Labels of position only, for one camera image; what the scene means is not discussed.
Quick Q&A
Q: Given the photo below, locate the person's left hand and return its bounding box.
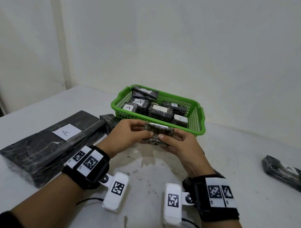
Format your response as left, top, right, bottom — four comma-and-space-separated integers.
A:
96, 118, 155, 160

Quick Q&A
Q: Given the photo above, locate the person's right hand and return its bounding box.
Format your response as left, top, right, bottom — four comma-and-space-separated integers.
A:
157, 127, 216, 179

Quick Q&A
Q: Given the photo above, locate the green plastic mesh basket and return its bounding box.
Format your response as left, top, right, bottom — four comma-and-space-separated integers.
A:
109, 84, 207, 137

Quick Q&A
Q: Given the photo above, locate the small marbled packet labelled A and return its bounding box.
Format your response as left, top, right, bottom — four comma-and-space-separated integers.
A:
142, 122, 176, 147

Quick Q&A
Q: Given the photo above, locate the black packet labelled A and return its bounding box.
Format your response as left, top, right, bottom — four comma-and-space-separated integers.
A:
129, 97, 151, 116

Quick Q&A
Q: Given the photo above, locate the long black packet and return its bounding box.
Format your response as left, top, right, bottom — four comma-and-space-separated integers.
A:
161, 101, 188, 114

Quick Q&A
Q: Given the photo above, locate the pile of black packets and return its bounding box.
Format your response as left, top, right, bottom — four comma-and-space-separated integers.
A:
0, 107, 199, 193

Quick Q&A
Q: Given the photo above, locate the black packet placed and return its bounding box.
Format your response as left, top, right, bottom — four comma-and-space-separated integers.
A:
260, 155, 301, 193

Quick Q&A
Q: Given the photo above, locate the person's left forearm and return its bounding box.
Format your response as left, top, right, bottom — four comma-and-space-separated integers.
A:
0, 172, 85, 228

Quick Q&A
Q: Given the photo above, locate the black left wristband with markers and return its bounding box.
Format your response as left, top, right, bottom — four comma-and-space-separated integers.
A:
61, 144, 111, 191

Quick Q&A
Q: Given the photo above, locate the black wristband with markers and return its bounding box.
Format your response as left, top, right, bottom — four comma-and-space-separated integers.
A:
61, 144, 111, 191
187, 174, 241, 223

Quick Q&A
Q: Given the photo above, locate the black right wristband with markers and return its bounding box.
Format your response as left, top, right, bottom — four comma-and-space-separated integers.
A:
187, 174, 241, 223

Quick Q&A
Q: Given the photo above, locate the black packet labelled B near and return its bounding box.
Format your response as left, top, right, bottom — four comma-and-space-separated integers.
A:
181, 218, 204, 228

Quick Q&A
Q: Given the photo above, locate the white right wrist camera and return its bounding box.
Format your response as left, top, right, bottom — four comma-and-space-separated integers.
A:
162, 183, 197, 228

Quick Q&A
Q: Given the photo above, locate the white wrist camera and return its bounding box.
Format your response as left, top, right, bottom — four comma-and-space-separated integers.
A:
162, 183, 197, 228
97, 171, 130, 213

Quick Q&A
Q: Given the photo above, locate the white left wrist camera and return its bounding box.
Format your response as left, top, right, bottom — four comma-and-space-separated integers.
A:
97, 171, 130, 213

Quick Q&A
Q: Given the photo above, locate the black left camera cable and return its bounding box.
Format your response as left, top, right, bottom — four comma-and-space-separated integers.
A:
76, 197, 104, 207

